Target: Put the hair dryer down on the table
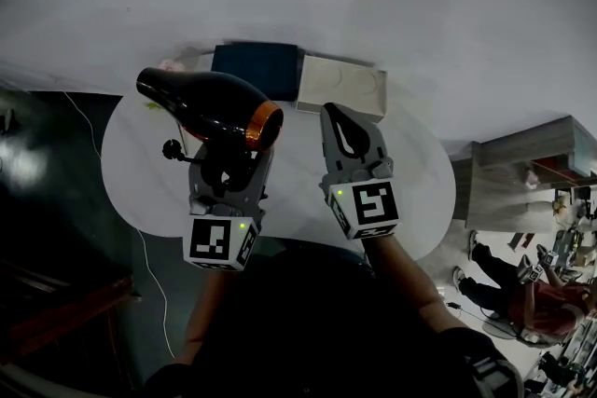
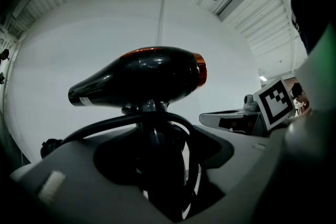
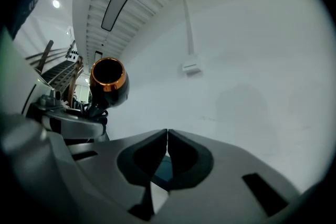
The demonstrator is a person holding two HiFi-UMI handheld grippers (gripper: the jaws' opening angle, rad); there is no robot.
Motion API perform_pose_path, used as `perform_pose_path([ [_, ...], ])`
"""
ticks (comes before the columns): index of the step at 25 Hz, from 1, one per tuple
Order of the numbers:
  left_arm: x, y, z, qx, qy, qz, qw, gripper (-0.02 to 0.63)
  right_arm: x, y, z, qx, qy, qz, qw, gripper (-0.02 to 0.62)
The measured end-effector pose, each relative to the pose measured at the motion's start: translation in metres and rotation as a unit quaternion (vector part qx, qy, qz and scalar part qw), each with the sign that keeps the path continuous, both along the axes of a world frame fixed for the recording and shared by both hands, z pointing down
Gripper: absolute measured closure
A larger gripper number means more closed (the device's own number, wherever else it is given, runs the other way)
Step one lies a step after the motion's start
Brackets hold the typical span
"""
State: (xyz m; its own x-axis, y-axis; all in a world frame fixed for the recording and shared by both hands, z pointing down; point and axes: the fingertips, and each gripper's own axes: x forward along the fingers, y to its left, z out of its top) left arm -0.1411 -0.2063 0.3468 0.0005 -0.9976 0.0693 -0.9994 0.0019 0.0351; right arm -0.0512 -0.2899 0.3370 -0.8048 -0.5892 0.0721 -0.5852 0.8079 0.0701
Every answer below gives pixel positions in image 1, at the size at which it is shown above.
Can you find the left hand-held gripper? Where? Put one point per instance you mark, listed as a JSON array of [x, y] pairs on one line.
[[210, 242]]

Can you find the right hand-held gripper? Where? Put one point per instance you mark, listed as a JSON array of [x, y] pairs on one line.
[[373, 207]]

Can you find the black orange hair dryer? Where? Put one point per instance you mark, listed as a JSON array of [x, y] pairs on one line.
[[210, 102]]

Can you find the white round table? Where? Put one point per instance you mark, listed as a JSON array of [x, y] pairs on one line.
[[140, 182]]

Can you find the person's left forearm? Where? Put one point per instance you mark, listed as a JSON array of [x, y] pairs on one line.
[[205, 312]]

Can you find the person's right forearm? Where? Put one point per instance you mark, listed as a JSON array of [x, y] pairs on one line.
[[401, 279]]

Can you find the beige box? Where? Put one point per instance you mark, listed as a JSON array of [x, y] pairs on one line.
[[340, 84]]

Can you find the dark teal box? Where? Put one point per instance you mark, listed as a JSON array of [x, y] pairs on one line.
[[256, 70]]

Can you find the pink artificial flower sprig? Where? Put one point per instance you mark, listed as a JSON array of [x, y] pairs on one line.
[[171, 63]]

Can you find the grey wooden low cabinet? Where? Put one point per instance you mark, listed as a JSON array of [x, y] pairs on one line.
[[499, 200]]

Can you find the person's black shirt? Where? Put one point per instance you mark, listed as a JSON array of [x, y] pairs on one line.
[[317, 326]]

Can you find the dark brown wooden furniture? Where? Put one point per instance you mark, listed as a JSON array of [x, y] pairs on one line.
[[70, 317]]

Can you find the small flower bouquet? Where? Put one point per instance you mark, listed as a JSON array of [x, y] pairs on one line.
[[562, 202]]

